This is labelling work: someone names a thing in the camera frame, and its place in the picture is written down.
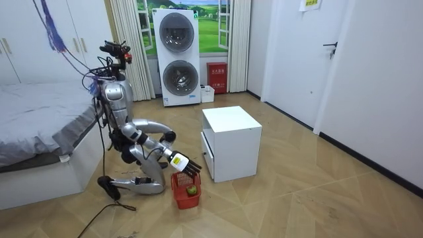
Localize cable bundle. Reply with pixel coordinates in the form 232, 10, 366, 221
32, 0, 100, 83

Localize grey bed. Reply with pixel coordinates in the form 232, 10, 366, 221
0, 81, 112, 211

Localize paper notice with yellow label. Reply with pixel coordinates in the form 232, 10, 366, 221
298, 0, 323, 13

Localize black floor cable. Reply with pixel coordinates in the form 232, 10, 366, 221
77, 99, 137, 238

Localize cream pleated curtain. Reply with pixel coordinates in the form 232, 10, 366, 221
227, 0, 252, 94
108, 0, 157, 102

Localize robot body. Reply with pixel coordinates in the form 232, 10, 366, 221
82, 39, 136, 165

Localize white bedside cabinet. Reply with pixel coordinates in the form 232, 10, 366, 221
200, 105, 263, 184

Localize red plastic basket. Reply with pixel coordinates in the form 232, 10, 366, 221
170, 171, 202, 210

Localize robot legs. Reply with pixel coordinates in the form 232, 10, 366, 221
97, 118, 178, 202

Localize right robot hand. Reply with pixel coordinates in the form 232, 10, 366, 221
168, 150, 203, 178

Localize green landscape window poster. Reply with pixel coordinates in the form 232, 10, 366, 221
135, 0, 233, 56

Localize small white bin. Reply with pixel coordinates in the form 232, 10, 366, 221
200, 85, 216, 104

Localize black door handle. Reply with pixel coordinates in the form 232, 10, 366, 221
323, 41, 339, 61

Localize white door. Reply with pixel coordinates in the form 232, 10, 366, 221
263, 0, 348, 130

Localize white washing machine tower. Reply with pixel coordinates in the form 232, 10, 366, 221
152, 8, 202, 108

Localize white wardrobe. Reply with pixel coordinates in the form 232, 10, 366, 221
0, 0, 115, 85

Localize red fire cabinet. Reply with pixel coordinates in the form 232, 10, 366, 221
206, 61, 229, 95

